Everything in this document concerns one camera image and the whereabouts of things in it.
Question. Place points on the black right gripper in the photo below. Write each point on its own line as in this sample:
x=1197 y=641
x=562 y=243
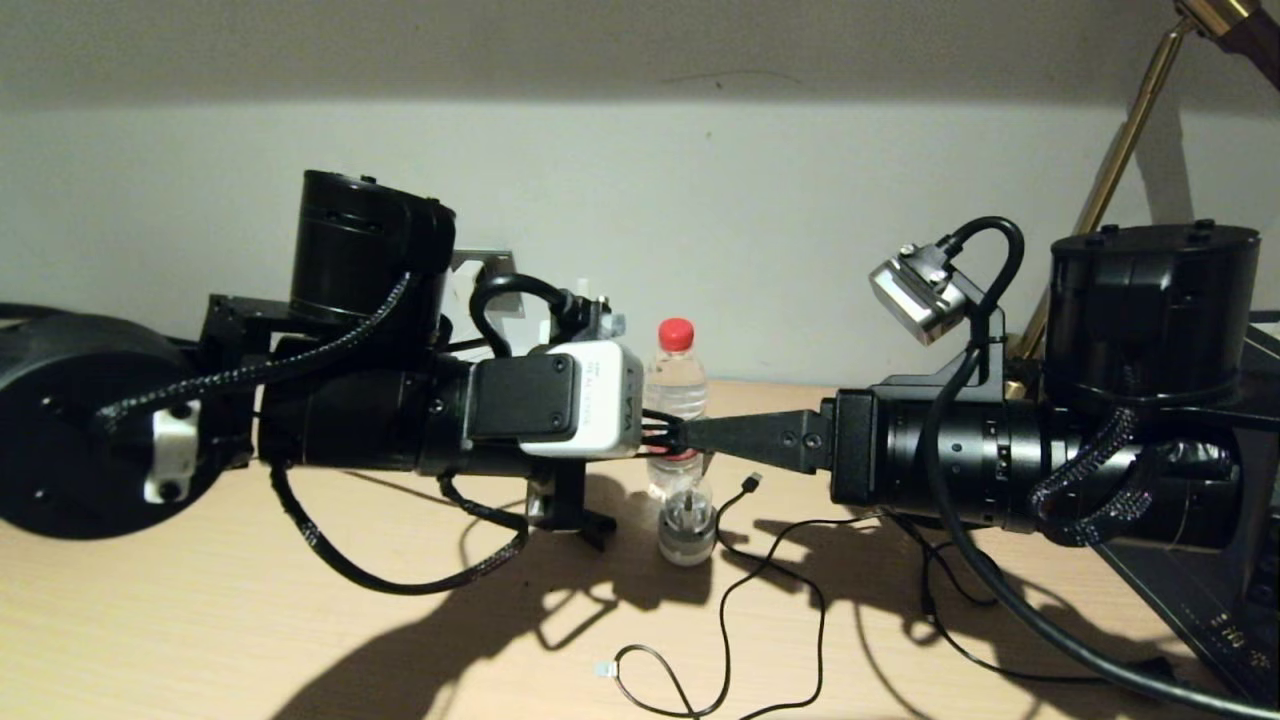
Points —
x=860 y=450

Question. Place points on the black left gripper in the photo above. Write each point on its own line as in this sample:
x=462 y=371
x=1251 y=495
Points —
x=555 y=495

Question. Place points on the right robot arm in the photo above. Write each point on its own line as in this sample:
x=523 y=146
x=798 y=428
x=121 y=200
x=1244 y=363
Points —
x=1150 y=300

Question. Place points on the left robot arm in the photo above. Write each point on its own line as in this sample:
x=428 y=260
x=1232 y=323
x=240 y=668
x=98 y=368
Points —
x=370 y=250

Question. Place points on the small round white device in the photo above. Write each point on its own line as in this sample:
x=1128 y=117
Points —
x=686 y=545

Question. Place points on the red-capped water bottle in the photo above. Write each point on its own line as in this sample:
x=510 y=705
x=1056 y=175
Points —
x=676 y=335

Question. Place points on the small black plastic clip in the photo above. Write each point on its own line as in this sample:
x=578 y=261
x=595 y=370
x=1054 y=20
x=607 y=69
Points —
x=603 y=532

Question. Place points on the large black box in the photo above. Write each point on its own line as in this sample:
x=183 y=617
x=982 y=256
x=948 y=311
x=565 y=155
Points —
x=1200 y=610

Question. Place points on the brass desk lamp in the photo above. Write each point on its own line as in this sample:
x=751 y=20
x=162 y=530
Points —
x=1130 y=130

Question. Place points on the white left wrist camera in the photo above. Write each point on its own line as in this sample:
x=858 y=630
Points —
x=600 y=400

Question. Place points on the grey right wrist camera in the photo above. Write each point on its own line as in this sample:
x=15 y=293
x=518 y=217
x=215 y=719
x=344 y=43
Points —
x=920 y=295

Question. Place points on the grey wall socket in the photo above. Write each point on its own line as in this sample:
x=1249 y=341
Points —
x=490 y=262

